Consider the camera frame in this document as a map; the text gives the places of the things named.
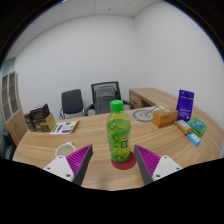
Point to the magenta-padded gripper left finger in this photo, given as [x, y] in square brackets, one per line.
[60, 165]

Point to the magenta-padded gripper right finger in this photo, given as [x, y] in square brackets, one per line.
[164, 166]

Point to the green drink bottle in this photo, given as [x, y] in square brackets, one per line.
[118, 136]

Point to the flat round red coaster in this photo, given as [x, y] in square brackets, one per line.
[128, 165]

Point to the white printed leaflet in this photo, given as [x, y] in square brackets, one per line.
[64, 127]

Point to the small light blue box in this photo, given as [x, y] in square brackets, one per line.
[194, 139]

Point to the brown and tan box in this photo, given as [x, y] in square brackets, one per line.
[46, 124]

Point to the small tan box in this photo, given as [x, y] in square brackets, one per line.
[183, 127]

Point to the orange-brown cardboard box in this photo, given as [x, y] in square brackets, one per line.
[164, 118]

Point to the green box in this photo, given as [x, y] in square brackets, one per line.
[197, 126]

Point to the white round-print paper sheet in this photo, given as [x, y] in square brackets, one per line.
[143, 115]

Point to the dark brown flat box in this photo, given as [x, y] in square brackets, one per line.
[40, 111]

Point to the dark leather sofa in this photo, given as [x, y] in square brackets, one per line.
[6, 146]

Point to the wooden shelf cabinet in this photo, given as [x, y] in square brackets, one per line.
[15, 123]

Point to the black office chair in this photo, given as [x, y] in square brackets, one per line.
[71, 101]

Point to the purple package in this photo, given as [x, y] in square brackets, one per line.
[185, 105]

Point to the wooden side desk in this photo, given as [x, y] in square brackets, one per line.
[148, 96]

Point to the grey mesh-back armchair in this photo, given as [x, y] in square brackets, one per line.
[105, 95]

